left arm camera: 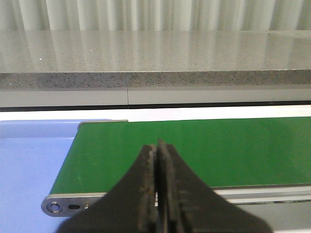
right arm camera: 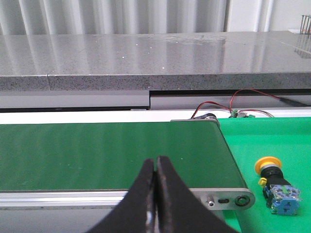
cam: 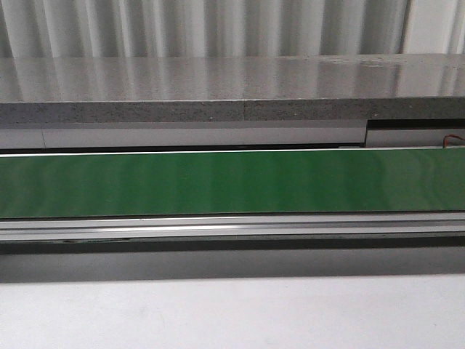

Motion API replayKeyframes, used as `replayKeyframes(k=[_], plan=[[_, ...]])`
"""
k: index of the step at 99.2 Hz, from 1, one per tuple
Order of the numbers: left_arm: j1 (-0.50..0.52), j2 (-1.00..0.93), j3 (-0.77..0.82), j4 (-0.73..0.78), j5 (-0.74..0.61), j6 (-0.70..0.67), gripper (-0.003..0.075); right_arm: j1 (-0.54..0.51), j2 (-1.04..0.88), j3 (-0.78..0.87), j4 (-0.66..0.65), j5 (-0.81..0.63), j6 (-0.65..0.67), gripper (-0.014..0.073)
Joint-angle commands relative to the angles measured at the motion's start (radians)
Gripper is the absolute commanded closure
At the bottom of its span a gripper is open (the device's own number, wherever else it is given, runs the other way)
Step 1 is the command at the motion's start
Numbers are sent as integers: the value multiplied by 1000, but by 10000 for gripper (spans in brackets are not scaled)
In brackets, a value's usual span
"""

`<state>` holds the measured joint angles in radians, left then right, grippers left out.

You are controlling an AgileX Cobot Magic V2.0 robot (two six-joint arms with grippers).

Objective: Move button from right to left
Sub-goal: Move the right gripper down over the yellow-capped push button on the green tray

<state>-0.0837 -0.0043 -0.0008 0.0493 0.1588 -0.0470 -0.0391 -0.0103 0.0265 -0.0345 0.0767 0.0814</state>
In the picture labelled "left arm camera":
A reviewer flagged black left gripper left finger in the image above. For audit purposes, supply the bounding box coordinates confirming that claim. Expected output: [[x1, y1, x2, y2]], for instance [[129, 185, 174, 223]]
[[57, 145, 157, 233]]

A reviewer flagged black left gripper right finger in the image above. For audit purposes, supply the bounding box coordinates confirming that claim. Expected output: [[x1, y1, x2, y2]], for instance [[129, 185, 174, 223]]
[[157, 140, 270, 233]]

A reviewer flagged green conveyor belt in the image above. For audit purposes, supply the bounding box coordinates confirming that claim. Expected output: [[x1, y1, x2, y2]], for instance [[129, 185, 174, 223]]
[[49, 116, 311, 196]]

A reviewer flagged grey stone counter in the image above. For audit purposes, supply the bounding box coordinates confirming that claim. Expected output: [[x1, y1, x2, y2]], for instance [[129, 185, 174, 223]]
[[0, 31, 311, 108]]

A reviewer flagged white curtain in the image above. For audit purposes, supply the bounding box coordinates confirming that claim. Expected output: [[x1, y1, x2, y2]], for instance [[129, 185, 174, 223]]
[[0, 0, 311, 31]]

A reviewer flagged silver conveyor frame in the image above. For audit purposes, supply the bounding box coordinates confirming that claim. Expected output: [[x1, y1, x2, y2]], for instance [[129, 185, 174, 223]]
[[40, 119, 311, 218]]

